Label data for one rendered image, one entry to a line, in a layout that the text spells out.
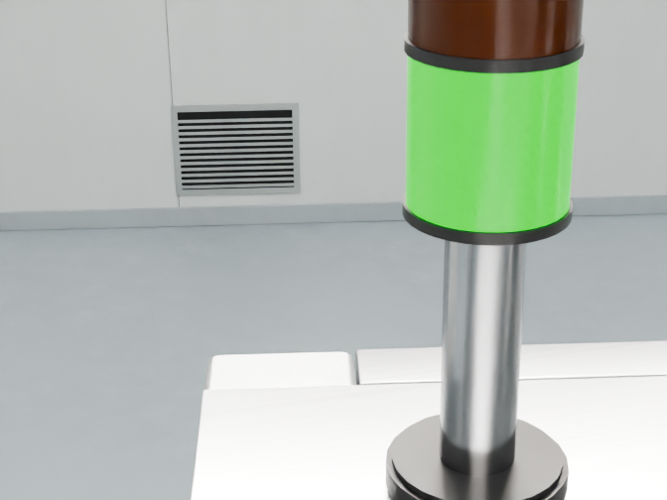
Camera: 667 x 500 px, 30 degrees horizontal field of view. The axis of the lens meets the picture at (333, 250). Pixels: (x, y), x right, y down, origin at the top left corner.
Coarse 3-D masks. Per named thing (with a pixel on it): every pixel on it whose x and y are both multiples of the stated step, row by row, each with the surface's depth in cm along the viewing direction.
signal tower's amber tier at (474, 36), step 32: (416, 0) 34; (448, 0) 33; (480, 0) 33; (512, 0) 32; (544, 0) 33; (576, 0) 33; (416, 32) 34; (448, 32) 33; (480, 32) 33; (512, 32) 33; (544, 32) 33; (576, 32) 34
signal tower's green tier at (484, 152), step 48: (432, 96) 34; (480, 96) 34; (528, 96) 34; (576, 96) 35; (432, 144) 35; (480, 144) 34; (528, 144) 34; (432, 192) 35; (480, 192) 35; (528, 192) 35
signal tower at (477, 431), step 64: (448, 64) 34; (512, 64) 33; (448, 256) 38; (512, 256) 37; (448, 320) 38; (512, 320) 38; (448, 384) 39; (512, 384) 39; (448, 448) 40; (512, 448) 40
